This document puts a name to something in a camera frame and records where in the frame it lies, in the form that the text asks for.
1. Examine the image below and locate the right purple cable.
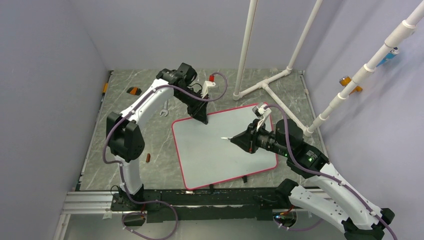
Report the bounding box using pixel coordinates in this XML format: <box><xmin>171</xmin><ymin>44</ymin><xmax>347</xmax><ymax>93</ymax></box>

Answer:
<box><xmin>263</xmin><ymin>103</ymin><xmax>398</xmax><ymax>240</ymax></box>

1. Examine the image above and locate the orange black small object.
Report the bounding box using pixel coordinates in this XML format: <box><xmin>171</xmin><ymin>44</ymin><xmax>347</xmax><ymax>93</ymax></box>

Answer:
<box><xmin>126</xmin><ymin>86</ymin><xmax>142</xmax><ymax>96</ymax></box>

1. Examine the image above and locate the red framed whiteboard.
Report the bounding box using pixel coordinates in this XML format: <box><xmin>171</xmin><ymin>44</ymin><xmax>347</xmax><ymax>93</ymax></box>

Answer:
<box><xmin>171</xmin><ymin>104</ymin><xmax>279</xmax><ymax>190</ymax></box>

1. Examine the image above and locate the silver open-end wrench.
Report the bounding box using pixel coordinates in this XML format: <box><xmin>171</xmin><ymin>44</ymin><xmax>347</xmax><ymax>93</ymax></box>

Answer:
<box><xmin>159</xmin><ymin>100</ymin><xmax>169</xmax><ymax>117</ymax></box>

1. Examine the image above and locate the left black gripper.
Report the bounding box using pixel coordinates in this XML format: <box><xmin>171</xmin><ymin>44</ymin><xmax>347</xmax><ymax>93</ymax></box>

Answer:
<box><xmin>175</xmin><ymin>87</ymin><xmax>211</xmax><ymax>125</ymax></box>

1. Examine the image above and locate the white PVC pipe frame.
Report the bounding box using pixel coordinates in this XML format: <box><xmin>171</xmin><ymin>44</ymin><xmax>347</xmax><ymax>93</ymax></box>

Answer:
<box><xmin>232</xmin><ymin>0</ymin><xmax>325</xmax><ymax>131</ymax></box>

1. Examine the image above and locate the white PVC pipe right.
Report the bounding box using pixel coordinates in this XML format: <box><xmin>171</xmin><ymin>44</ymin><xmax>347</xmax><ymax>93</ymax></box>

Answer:
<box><xmin>303</xmin><ymin>1</ymin><xmax>424</xmax><ymax>137</ymax></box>

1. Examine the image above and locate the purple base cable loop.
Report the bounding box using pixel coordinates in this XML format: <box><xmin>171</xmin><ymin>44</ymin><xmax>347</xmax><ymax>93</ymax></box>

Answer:
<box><xmin>121</xmin><ymin>199</ymin><xmax>180</xmax><ymax>240</ymax></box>

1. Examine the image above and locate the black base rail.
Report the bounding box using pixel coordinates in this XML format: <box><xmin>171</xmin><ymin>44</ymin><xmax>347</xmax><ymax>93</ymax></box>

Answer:
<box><xmin>61</xmin><ymin>187</ymin><xmax>352</xmax><ymax>223</ymax></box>

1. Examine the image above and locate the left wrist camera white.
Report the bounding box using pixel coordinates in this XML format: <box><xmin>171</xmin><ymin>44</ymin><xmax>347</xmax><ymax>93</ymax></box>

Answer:
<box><xmin>201</xmin><ymin>74</ymin><xmax>217</xmax><ymax>99</ymax></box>

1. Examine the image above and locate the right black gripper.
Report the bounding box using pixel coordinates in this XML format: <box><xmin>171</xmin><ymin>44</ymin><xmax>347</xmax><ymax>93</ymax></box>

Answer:
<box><xmin>230</xmin><ymin>118</ymin><xmax>291</xmax><ymax>158</ymax></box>

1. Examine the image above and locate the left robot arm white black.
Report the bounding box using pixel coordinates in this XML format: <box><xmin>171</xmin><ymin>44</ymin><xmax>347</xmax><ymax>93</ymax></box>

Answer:
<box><xmin>103</xmin><ymin>63</ymin><xmax>217</xmax><ymax>211</ymax></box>

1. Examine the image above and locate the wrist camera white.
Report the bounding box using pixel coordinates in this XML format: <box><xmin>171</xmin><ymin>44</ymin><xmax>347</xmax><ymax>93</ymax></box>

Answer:
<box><xmin>201</xmin><ymin>74</ymin><xmax>217</xmax><ymax>99</ymax></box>
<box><xmin>252</xmin><ymin>102</ymin><xmax>272</xmax><ymax>132</ymax></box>

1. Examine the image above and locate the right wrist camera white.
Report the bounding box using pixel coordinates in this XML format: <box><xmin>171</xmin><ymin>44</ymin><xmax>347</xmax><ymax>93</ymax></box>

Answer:
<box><xmin>252</xmin><ymin>102</ymin><xmax>272</xmax><ymax>132</ymax></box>

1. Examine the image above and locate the orange clamp on wall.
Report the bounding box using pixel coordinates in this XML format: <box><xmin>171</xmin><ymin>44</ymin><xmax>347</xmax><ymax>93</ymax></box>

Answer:
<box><xmin>339</xmin><ymin>76</ymin><xmax>363</xmax><ymax>95</ymax></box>

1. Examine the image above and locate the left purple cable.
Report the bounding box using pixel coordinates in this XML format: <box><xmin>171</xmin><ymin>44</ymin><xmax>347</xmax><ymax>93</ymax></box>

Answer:
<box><xmin>101</xmin><ymin>71</ymin><xmax>229</xmax><ymax>203</ymax></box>

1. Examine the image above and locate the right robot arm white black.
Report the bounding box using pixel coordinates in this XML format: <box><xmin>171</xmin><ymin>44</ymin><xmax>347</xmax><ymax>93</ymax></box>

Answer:
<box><xmin>229</xmin><ymin>119</ymin><xmax>397</xmax><ymax>240</ymax></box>

